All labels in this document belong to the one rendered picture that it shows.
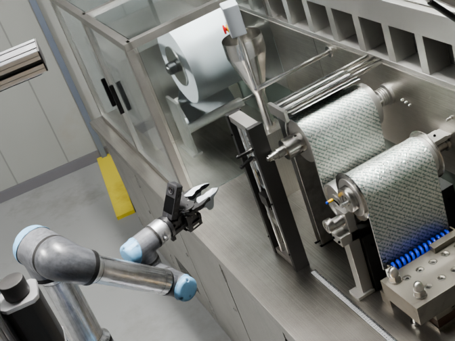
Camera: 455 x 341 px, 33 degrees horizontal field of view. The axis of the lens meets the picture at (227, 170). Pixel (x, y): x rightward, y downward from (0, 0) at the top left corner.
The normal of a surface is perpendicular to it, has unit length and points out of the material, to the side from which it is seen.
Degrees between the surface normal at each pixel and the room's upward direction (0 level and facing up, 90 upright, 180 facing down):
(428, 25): 90
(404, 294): 0
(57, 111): 90
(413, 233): 90
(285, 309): 0
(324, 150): 92
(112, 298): 0
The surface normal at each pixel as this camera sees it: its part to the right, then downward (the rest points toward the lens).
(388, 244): 0.42, 0.34
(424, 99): -0.85, 0.46
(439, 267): -0.30, -0.82
